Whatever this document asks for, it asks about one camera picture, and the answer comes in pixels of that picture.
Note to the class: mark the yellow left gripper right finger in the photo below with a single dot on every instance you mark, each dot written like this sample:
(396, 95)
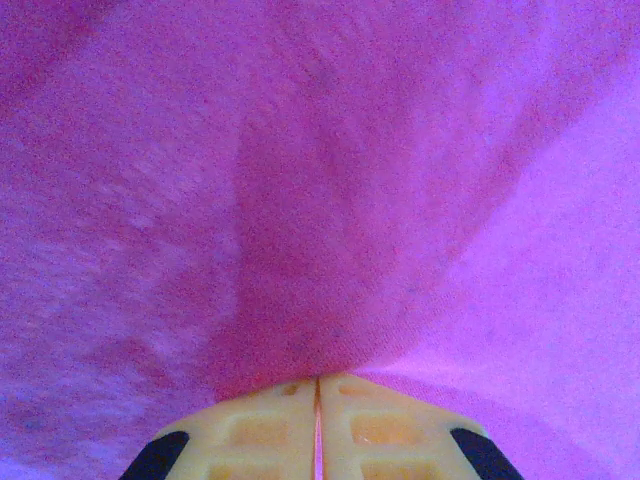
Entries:
(390, 440)

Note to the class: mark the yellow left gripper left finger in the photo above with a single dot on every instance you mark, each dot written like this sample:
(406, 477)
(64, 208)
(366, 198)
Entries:
(260, 440)

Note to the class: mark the red t-shirt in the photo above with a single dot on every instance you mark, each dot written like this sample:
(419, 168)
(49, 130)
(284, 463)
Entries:
(320, 175)

